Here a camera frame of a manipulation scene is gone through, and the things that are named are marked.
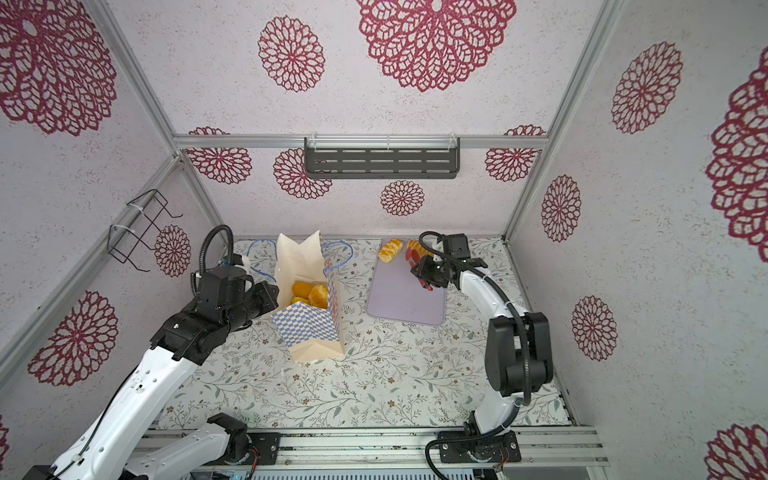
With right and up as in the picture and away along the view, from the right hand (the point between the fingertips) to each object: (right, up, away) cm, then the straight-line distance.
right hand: (416, 266), depth 91 cm
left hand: (-36, -7, -18) cm, 41 cm away
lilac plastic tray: (-5, -10, +12) cm, 16 cm away
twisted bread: (-30, -9, -1) cm, 31 cm away
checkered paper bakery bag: (-30, -18, -10) cm, 36 cm away
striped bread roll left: (-7, +6, +22) cm, 24 cm away
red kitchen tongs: (0, +3, +6) cm, 7 cm away
